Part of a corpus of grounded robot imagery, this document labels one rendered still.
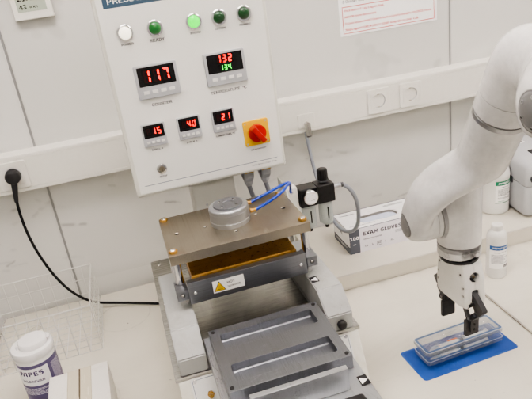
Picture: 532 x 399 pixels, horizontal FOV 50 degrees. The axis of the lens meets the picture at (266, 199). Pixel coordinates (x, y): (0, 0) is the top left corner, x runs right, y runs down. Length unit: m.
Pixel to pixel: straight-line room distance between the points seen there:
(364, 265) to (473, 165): 0.62
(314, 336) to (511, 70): 0.50
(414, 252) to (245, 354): 0.76
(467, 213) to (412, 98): 0.68
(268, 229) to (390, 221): 0.60
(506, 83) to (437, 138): 1.00
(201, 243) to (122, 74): 0.36
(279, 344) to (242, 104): 0.51
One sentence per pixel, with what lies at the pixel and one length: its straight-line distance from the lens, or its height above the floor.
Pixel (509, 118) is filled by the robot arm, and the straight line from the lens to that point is 0.91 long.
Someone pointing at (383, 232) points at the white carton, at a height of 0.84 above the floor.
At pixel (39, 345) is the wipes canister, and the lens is 1.32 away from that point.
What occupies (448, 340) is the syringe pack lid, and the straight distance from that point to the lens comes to 1.28.
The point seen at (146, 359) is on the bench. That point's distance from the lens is 1.41.
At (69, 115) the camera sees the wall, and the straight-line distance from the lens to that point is 1.56.
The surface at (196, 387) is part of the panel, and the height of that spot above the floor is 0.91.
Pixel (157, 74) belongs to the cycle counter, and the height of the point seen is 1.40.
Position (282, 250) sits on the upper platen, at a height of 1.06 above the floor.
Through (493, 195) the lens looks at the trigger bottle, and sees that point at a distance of 1.77.
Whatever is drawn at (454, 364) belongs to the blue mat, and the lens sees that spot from 1.29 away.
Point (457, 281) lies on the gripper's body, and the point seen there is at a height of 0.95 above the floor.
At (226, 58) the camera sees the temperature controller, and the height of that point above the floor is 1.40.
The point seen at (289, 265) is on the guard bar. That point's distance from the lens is 1.08.
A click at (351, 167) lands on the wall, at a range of 1.74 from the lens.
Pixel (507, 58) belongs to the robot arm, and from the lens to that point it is 0.86.
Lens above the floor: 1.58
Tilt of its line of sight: 23 degrees down
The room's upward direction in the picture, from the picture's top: 8 degrees counter-clockwise
